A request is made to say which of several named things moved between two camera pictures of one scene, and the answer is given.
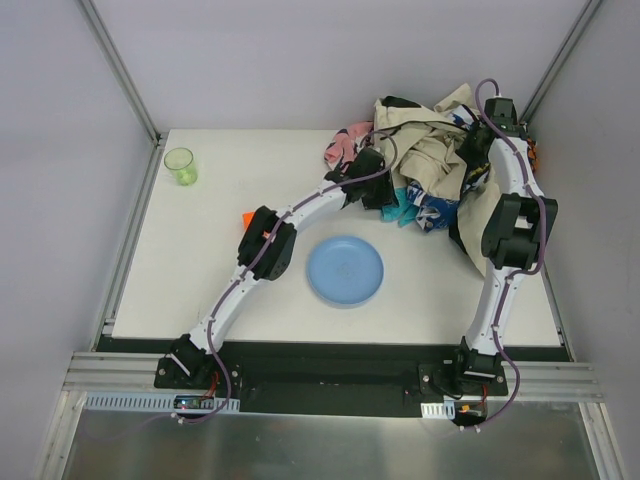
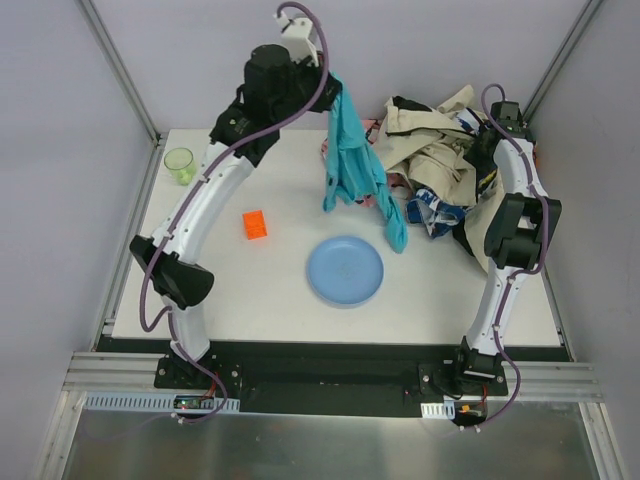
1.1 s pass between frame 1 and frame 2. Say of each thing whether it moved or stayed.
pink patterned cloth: moved
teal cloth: moved
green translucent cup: stayed
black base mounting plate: stayed
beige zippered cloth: stayed
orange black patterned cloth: stayed
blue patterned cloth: moved
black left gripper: moved
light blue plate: stayed
